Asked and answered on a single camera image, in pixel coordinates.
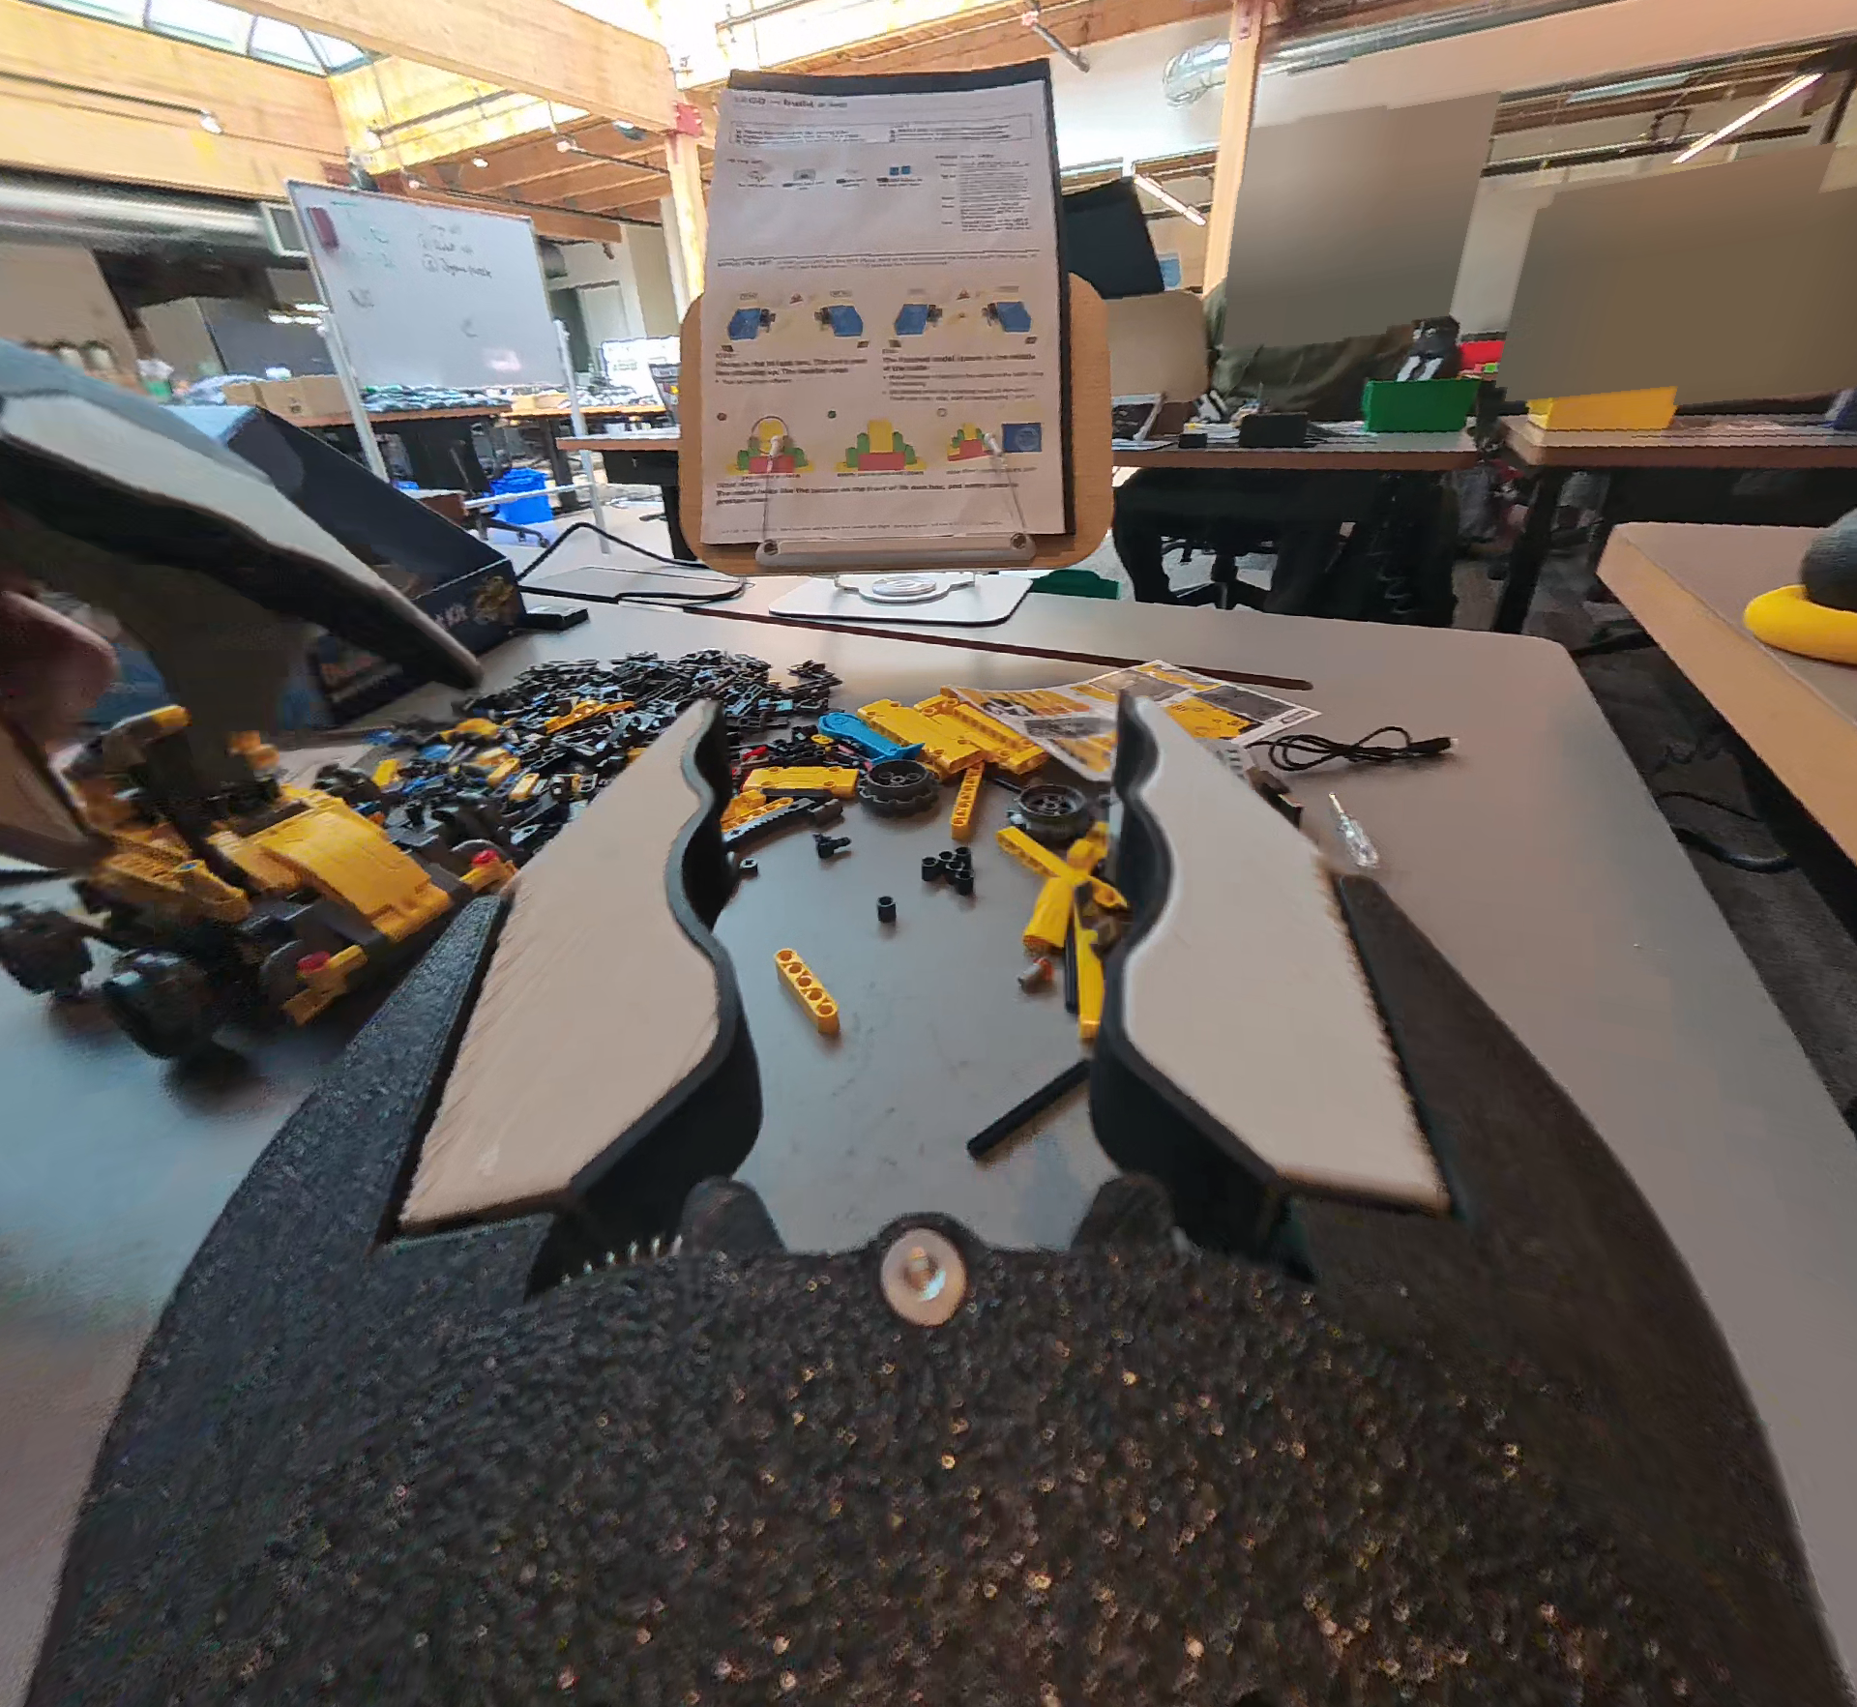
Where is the pile of grey track links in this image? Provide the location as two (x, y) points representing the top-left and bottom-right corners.
(434, 647), (843, 781)

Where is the whiteboard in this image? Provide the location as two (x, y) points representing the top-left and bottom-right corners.
(287, 181), (570, 395)

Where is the large yellow panel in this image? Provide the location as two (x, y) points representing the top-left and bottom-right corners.
(855, 698), (987, 781)
(914, 686), (1048, 777)

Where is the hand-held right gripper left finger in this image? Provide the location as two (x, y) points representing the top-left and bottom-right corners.
(399, 698), (763, 1231)

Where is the background work table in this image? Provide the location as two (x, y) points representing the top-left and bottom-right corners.
(1494, 413), (1857, 635)
(1113, 423), (1481, 476)

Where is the black usb cable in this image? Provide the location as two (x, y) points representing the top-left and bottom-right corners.
(1266, 724), (1455, 775)

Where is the yellow box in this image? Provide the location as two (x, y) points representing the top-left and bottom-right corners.
(1526, 387), (1679, 435)

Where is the green box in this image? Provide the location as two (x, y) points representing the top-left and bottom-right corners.
(1361, 376), (1481, 435)

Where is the printed instruction sheet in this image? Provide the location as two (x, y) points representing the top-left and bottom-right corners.
(700, 79), (1058, 549)

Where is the black axle rod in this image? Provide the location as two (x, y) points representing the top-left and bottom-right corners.
(965, 1058), (1093, 1160)

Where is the heap of yellow beams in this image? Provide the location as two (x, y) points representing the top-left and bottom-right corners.
(995, 822), (1130, 1044)

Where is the side desk with wooden edge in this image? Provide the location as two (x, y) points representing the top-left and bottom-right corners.
(1595, 521), (1857, 867)

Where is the yellow black sticker sheet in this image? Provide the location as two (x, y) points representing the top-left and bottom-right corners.
(949, 659), (1321, 781)

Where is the yellow short holed beam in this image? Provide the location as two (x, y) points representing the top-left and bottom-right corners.
(772, 948), (843, 1038)

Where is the black power cable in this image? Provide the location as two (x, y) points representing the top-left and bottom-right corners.
(515, 521), (749, 610)

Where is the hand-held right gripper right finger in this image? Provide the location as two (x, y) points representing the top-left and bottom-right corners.
(1087, 692), (1451, 1215)

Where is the blue kit box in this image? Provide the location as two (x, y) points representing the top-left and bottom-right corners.
(167, 401), (527, 730)

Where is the wooden document stand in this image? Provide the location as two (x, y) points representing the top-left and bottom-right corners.
(678, 67), (1115, 627)

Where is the yellow toy vehicle model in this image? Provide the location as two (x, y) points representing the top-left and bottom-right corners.
(0, 704), (519, 1062)

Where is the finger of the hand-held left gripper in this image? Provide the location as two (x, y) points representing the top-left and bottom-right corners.
(0, 340), (483, 739)
(0, 720), (109, 875)

